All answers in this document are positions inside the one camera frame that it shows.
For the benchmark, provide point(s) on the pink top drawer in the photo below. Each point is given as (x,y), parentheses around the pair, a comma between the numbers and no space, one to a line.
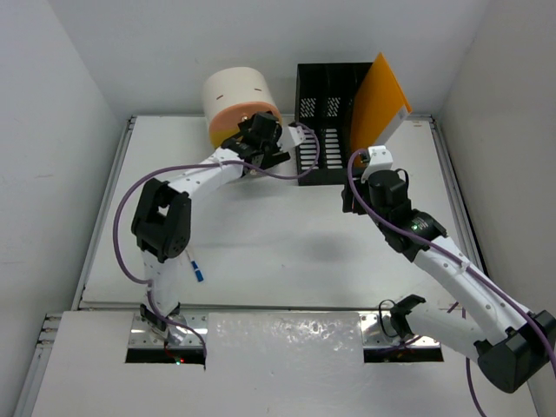
(231,116)

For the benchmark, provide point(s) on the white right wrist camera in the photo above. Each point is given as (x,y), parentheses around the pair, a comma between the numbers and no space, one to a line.
(376,158)

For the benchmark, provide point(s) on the black mesh file organizer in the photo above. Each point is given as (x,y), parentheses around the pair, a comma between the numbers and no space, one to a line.
(324,103)

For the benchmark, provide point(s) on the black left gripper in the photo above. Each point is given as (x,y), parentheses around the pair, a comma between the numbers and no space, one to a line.
(274,155)

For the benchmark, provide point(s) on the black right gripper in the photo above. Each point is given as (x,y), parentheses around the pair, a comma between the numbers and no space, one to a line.
(346,205)

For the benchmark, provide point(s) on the cream round drawer cabinet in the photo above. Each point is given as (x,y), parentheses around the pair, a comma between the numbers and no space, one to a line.
(232,86)

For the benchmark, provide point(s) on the yellow drawer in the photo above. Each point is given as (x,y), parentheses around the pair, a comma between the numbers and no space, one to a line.
(218,137)

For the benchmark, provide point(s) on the orange notebook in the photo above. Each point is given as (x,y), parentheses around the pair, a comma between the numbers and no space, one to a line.
(380,107)

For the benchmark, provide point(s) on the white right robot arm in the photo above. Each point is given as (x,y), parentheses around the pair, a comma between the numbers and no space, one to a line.
(509,342)

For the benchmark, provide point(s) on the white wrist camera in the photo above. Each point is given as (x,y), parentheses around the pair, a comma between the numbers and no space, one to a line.
(376,158)
(291,137)

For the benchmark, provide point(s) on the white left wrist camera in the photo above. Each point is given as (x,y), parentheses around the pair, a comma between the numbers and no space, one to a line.
(291,137)

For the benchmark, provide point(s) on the white blue marker pen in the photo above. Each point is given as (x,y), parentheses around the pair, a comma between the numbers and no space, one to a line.
(195,267)

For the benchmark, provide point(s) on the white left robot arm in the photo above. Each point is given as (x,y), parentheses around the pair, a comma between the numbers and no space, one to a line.
(162,221)

